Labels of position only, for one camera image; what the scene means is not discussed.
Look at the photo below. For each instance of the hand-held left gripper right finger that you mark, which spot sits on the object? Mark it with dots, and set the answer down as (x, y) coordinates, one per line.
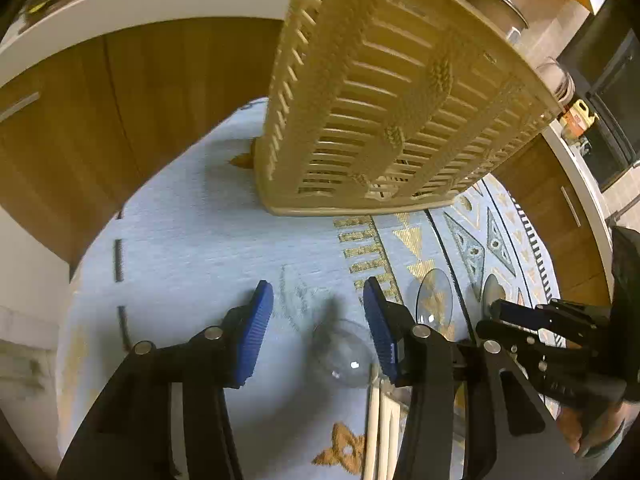
(380, 330)

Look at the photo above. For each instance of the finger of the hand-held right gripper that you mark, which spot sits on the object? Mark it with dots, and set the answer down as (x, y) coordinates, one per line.
(517, 312)
(505, 334)

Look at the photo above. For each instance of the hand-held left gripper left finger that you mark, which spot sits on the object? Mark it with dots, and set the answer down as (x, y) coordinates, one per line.
(257, 330)

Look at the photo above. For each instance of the beige wooden chopstick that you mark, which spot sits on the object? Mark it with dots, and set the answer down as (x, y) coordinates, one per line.
(390, 435)
(372, 430)

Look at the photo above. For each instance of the beige slatted plastic basket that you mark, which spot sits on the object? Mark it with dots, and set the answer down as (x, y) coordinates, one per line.
(400, 95)

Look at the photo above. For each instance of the person's right hand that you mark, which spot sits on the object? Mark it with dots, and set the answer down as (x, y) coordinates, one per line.
(595, 425)

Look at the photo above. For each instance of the clear glass bowl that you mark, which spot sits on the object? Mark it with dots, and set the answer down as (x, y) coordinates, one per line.
(345, 355)

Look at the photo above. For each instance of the light blue patterned rug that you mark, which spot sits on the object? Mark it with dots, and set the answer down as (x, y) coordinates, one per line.
(200, 240)

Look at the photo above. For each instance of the yellow oil bottle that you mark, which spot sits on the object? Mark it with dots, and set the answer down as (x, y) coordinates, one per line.
(580, 116)

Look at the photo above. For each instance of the dark kitchen window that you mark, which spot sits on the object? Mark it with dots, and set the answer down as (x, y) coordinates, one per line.
(615, 110)

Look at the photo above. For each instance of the white refrigerator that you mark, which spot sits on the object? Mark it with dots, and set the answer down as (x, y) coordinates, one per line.
(25, 260)

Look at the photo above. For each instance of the brown rice cooker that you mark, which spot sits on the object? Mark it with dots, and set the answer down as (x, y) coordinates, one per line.
(492, 5)

